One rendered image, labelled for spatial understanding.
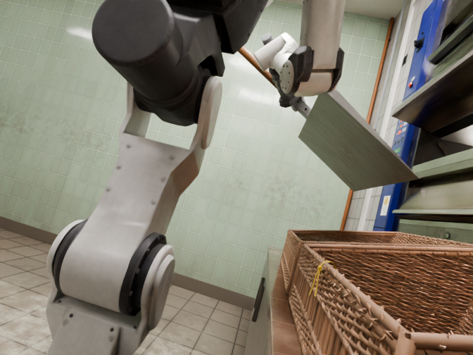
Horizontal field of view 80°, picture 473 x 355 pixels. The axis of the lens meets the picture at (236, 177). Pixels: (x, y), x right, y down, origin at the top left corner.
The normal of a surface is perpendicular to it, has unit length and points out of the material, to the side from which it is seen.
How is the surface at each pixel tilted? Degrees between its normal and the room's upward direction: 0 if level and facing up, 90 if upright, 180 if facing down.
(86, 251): 68
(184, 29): 89
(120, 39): 89
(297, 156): 90
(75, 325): 74
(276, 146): 90
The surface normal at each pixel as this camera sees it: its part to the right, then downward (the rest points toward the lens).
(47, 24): -0.11, -0.11
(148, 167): 0.00, -0.37
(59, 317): -0.14, 0.13
